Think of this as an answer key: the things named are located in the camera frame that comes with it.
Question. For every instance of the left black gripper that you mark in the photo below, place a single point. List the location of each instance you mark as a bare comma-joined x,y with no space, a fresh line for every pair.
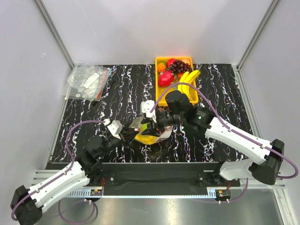
128,135

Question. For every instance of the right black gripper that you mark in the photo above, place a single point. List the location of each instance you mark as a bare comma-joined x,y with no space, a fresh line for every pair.
153,130

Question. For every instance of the yellow banana bunch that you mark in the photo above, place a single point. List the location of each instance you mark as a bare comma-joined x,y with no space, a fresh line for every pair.
188,77
145,139

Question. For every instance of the clear zip bag orange zipper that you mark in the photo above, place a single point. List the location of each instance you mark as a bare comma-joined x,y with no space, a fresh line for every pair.
149,133

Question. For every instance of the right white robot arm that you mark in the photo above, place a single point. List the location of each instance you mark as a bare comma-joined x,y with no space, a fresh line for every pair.
264,158

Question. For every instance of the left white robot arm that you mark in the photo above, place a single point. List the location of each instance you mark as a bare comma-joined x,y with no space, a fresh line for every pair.
29,204

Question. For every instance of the stack of clear zip bags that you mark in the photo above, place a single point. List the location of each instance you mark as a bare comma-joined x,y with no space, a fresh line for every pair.
87,82

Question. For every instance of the pink dragon fruit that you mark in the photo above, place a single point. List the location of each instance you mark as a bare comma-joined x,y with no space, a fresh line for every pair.
166,78

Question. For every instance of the yellow banana bunch in tray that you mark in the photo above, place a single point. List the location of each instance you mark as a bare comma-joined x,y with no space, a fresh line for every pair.
188,77

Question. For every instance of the orange fruit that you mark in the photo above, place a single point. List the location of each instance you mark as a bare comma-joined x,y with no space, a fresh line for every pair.
161,66

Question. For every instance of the dark purple grape bunch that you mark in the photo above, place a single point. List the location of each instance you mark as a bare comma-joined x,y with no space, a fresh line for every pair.
181,66

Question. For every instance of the red peach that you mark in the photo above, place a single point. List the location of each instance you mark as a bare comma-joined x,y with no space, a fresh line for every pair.
170,62

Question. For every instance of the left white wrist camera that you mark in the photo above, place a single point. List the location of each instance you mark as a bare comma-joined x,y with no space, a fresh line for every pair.
114,127

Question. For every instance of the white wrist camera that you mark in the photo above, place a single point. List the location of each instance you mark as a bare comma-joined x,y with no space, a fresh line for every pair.
145,110
114,127

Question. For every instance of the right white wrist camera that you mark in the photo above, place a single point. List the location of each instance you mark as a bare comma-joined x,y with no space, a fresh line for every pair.
145,110

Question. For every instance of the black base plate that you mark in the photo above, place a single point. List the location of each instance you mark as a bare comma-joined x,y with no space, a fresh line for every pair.
161,167

